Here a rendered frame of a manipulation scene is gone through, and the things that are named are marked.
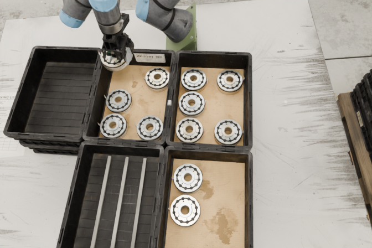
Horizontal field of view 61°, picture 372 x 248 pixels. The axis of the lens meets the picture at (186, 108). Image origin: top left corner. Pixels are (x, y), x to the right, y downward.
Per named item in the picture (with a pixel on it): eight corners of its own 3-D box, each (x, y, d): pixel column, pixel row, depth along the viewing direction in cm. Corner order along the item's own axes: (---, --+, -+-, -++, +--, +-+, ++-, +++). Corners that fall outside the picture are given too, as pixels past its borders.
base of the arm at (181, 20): (169, 27, 152) (153, 18, 147) (189, 5, 144) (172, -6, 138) (174, 49, 144) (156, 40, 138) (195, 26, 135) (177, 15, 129)
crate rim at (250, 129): (252, 152, 108) (252, 150, 106) (165, 147, 111) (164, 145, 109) (251, 55, 125) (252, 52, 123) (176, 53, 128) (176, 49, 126)
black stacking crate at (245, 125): (248, 159, 117) (252, 150, 107) (169, 154, 120) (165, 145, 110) (248, 68, 134) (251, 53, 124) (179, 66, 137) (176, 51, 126)
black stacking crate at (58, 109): (46, 61, 142) (34, 46, 132) (110, 63, 139) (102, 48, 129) (19, 145, 125) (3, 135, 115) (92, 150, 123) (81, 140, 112)
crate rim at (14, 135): (35, 48, 134) (32, 45, 131) (104, 51, 131) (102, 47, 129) (5, 137, 117) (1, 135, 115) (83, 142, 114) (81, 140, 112)
